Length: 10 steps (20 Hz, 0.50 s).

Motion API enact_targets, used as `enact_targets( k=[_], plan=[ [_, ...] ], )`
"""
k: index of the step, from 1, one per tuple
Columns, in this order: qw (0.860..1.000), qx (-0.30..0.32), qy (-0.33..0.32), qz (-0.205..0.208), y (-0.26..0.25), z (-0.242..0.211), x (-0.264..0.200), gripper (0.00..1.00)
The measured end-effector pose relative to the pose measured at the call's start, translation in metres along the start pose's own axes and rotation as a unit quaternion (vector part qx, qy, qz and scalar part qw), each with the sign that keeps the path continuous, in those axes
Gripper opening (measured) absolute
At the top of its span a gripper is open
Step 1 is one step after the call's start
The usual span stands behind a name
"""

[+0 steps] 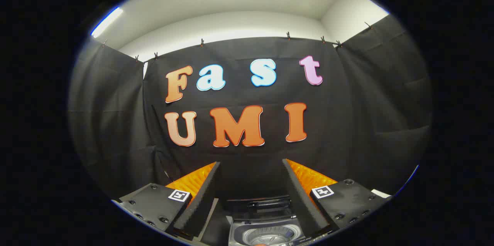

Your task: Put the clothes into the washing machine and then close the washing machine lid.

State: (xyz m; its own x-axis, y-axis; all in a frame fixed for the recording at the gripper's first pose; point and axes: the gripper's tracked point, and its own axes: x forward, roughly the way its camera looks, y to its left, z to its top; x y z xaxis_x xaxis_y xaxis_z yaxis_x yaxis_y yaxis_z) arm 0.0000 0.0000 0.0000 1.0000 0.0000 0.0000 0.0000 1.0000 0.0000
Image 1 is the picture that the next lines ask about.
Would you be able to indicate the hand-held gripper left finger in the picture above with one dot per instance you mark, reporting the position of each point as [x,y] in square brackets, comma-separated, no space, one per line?
[200,199]

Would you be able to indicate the dark transparent washing machine lid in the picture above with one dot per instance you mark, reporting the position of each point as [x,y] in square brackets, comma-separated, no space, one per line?
[262,204]

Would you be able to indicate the row of small backdrop clips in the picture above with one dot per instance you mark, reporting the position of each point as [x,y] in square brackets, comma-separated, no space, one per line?
[201,42]

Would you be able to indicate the long ceiling light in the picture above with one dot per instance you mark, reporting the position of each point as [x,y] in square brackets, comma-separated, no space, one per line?
[107,22]

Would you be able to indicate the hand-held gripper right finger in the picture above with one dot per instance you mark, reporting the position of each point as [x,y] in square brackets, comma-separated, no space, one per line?
[303,199]

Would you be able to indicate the grey top-load washing machine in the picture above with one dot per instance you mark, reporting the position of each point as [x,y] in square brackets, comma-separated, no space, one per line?
[266,234]

